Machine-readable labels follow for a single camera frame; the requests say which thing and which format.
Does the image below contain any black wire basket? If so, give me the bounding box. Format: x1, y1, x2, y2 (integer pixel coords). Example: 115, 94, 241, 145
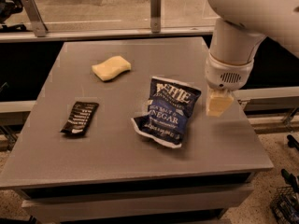
270, 187, 299, 224

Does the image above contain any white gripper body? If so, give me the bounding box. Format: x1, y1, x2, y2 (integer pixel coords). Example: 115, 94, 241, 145
205, 54, 253, 91

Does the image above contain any yellow sponge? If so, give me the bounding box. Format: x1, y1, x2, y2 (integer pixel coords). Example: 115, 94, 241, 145
92, 56, 132, 81

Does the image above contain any left metal railing bracket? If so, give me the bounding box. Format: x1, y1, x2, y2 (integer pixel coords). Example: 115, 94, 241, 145
21, 0, 48, 37

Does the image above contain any black office chair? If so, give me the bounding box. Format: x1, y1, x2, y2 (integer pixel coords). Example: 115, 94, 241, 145
0, 0, 26, 33

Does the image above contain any black rxbar chocolate wrapper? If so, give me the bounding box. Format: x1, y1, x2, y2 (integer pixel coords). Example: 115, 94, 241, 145
61, 102, 99, 135

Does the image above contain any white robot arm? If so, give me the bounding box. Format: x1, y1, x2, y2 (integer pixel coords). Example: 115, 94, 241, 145
205, 0, 299, 117

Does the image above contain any blue kettle chip bag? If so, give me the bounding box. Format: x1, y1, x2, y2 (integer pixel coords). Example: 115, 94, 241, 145
132, 77, 201, 148

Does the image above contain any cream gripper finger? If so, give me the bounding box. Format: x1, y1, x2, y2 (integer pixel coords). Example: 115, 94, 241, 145
208, 90, 234, 117
206, 87, 211, 116

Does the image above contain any grey table with drawers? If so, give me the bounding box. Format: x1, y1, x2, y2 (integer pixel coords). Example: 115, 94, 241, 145
0, 36, 275, 224

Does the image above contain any metal railing bracket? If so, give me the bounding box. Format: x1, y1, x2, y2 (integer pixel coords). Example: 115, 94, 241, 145
150, 0, 162, 33
21, 0, 48, 37

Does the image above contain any middle metal railing bracket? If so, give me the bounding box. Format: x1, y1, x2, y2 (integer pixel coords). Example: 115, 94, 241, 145
150, 0, 162, 33

